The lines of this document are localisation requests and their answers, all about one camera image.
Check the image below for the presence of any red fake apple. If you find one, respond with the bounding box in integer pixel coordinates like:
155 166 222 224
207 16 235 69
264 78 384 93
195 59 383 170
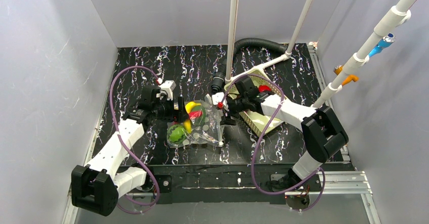
258 85 272 93

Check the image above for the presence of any clear zip top bag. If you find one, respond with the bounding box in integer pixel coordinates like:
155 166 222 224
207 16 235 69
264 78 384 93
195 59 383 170
166 100 225 148

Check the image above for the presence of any green fake pepper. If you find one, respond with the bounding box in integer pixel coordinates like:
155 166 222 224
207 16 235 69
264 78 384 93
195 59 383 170
191 108 206 126

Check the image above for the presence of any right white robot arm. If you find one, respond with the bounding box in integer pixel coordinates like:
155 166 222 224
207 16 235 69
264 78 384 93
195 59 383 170
211 74 349 193

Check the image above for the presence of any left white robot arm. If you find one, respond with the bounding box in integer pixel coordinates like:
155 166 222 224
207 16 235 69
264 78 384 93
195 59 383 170
71 80 189 216

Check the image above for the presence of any yellow fake banana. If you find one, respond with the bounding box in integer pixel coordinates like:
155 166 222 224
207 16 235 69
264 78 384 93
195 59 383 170
183 101 201 133

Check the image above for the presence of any red fake chili pepper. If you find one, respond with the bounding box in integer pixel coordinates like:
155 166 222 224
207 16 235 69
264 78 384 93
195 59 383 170
188 110 204 120

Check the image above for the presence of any light green plastic basket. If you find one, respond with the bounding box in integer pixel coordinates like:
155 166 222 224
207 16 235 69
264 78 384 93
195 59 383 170
224 69 295 136

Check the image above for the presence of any orange clamp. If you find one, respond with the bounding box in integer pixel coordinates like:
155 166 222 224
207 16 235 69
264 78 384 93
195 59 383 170
333 65 359 87

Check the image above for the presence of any white pvc pipe right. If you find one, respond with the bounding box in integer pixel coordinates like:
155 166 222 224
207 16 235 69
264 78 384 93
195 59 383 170
313 0 417 108

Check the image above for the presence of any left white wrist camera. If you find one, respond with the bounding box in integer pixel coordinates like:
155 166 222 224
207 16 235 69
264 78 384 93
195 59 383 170
159 80 176 101

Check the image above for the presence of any white pvc pipe frame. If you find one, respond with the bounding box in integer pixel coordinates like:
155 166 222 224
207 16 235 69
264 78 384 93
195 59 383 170
225 0 322 84

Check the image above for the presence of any black corrugated hose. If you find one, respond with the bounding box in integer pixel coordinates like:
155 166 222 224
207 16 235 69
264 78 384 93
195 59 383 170
211 37 288 95

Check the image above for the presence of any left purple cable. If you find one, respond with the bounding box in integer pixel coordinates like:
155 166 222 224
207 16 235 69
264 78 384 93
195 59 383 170
109 65 163 215

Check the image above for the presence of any purple cable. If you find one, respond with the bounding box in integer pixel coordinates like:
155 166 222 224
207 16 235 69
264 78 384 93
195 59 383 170
221 73 326 212
109 65 163 215

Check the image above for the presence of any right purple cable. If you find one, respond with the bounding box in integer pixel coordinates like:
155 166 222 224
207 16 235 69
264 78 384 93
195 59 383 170
221 73 326 212

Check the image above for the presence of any aluminium frame rail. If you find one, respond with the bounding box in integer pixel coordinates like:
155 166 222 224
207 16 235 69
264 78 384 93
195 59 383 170
63 171 380 223

